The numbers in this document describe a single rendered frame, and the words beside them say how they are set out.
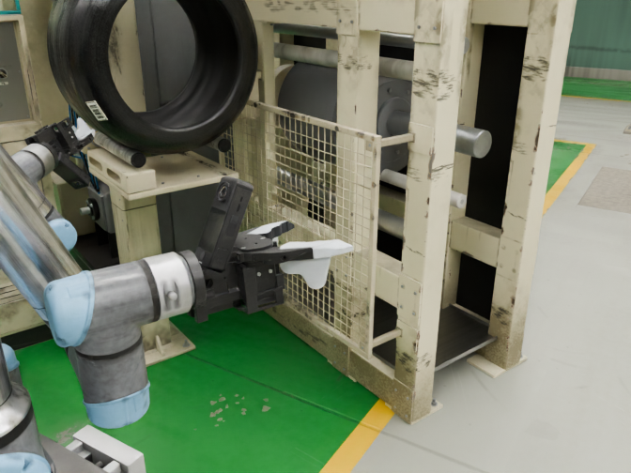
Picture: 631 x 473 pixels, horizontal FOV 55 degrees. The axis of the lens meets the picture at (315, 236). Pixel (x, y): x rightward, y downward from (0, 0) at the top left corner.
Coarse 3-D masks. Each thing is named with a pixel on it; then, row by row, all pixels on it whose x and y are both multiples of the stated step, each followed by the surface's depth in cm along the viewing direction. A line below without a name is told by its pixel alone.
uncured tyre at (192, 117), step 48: (96, 0) 152; (192, 0) 194; (240, 0) 176; (48, 48) 168; (96, 48) 155; (240, 48) 180; (96, 96) 160; (192, 96) 204; (240, 96) 184; (144, 144) 173; (192, 144) 181
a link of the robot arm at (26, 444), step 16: (0, 352) 62; (0, 368) 62; (0, 384) 62; (16, 384) 67; (0, 400) 62; (16, 400) 64; (0, 416) 62; (16, 416) 63; (32, 416) 66; (0, 432) 61; (16, 432) 62; (32, 432) 65; (0, 448) 61; (16, 448) 63; (32, 448) 65; (0, 464) 60; (16, 464) 61; (32, 464) 62; (48, 464) 66
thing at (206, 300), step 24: (240, 240) 77; (264, 240) 76; (192, 264) 70; (240, 264) 74; (264, 264) 74; (216, 288) 74; (240, 288) 75; (264, 288) 76; (192, 312) 75; (216, 312) 76
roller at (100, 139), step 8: (96, 136) 195; (104, 136) 192; (104, 144) 189; (112, 144) 185; (120, 144) 182; (112, 152) 185; (120, 152) 179; (128, 152) 175; (136, 152) 174; (128, 160) 175; (136, 160) 173; (144, 160) 175
